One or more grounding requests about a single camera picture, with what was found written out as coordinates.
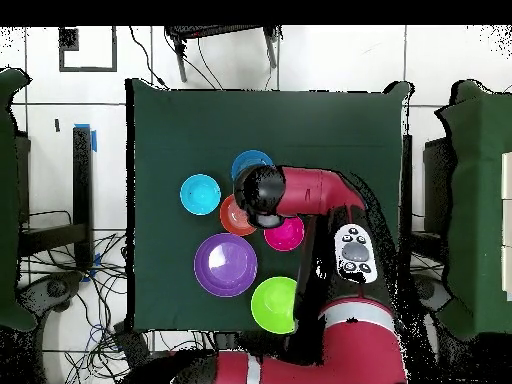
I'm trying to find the orange plastic bowl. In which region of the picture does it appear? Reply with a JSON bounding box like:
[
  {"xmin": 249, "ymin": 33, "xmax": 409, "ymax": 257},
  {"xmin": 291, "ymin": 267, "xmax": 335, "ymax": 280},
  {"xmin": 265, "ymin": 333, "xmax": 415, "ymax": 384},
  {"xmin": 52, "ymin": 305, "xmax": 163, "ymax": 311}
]
[{"xmin": 218, "ymin": 194, "xmax": 258, "ymax": 237}]

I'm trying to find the pink plastic bowl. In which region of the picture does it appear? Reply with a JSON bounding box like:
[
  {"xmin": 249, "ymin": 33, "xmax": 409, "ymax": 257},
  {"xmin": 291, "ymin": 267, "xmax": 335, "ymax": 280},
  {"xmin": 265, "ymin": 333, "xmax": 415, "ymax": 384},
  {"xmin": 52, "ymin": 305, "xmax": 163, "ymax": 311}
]
[{"xmin": 263, "ymin": 215, "xmax": 306, "ymax": 253}]

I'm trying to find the small blue plastic bowl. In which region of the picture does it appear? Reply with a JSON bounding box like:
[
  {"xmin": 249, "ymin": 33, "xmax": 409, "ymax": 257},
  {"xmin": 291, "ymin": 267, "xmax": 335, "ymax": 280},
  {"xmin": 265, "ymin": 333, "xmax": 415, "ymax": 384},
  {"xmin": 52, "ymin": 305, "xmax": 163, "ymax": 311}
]
[{"xmin": 230, "ymin": 149, "xmax": 275, "ymax": 181}]

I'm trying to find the cyan plastic bowl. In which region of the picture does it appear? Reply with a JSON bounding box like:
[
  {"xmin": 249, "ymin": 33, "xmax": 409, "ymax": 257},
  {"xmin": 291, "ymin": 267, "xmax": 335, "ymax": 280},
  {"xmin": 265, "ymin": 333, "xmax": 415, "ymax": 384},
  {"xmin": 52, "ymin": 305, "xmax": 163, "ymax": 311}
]
[{"xmin": 179, "ymin": 173, "xmax": 222, "ymax": 216}]

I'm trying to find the purple plastic bowl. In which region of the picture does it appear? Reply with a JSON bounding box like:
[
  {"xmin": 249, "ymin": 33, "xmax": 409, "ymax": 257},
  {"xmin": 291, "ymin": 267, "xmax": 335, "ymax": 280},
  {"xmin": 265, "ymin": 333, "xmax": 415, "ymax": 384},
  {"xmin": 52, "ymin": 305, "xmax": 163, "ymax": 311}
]
[{"xmin": 193, "ymin": 232, "xmax": 259, "ymax": 298}]

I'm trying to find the green plastic bowl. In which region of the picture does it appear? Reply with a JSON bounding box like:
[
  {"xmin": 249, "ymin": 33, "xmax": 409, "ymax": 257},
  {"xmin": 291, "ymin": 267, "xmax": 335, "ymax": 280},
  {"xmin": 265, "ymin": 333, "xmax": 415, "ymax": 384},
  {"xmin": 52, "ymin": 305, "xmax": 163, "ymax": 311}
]
[{"xmin": 250, "ymin": 276, "xmax": 299, "ymax": 335}]

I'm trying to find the dark green table cloth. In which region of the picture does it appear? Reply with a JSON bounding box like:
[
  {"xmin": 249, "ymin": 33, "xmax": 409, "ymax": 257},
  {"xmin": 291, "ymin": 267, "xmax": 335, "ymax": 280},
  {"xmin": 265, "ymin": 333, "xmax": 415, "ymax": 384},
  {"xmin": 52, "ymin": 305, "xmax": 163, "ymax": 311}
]
[{"xmin": 125, "ymin": 78, "xmax": 413, "ymax": 333}]

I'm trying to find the blue tape piece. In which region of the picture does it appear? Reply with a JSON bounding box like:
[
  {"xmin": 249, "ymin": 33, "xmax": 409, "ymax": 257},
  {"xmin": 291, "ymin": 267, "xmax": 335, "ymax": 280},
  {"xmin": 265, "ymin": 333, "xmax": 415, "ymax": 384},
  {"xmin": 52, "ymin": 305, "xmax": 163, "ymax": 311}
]
[
  {"xmin": 73, "ymin": 123, "xmax": 98, "ymax": 153},
  {"xmin": 81, "ymin": 253, "xmax": 102, "ymax": 283}
]

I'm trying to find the black cabinet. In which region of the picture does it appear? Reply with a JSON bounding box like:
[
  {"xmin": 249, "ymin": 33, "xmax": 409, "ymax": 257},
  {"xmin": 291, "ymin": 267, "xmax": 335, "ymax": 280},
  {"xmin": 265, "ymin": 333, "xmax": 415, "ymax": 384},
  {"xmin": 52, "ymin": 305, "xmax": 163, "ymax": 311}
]
[{"xmin": 423, "ymin": 137, "xmax": 455, "ymax": 235}]

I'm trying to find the grey office chair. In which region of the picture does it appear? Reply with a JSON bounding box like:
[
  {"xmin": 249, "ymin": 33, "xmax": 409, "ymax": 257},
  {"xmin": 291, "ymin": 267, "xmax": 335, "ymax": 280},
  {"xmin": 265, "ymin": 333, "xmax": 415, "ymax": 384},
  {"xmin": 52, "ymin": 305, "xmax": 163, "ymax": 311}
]
[{"xmin": 19, "ymin": 271, "xmax": 85, "ymax": 313}]

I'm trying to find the green covered side table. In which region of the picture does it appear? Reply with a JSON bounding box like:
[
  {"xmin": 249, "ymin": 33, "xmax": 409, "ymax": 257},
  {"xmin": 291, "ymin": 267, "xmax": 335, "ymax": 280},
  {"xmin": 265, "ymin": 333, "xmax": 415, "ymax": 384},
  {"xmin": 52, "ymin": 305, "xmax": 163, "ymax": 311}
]
[
  {"xmin": 0, "ymin": 67, "xmax": 37, "ymax": 333},
  {"xmin": 435, "ymin": 79, "xmax": 512, "ymax": 341}
]

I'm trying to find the black floor cable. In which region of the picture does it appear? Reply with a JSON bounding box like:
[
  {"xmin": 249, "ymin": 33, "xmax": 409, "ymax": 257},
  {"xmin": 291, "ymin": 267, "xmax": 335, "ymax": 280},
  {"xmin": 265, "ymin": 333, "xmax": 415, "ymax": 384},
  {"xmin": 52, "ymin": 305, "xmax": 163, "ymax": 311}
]
[{"xmin": 128, "ymin": 25, "xmax": 170, "ymax": 90}]

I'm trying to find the black bench frame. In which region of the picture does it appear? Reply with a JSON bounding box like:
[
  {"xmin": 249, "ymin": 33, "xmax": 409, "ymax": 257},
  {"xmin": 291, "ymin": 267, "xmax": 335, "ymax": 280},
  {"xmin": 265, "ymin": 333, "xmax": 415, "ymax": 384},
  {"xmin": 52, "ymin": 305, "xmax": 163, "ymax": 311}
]
[{"xmin": 17, "ymin": 125, "xmax": 94, "ymax": 271}]

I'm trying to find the bundle of floor cables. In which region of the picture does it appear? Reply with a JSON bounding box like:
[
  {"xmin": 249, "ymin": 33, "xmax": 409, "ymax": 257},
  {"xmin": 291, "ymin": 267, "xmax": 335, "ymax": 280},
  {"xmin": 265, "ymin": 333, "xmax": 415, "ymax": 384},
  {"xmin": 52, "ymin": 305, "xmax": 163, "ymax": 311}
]
[{"xmin": 19, "ymin": 209, "xmax": 133, "ymax": 384}]

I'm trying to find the black square frame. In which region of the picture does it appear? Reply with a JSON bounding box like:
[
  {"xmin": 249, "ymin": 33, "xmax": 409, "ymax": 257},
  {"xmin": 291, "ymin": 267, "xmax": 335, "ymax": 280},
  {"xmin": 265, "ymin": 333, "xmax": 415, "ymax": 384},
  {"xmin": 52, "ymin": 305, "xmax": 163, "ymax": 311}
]
[{"xmin": 58, "ymin": 25, "xmax": 118, "ymax": 74}]

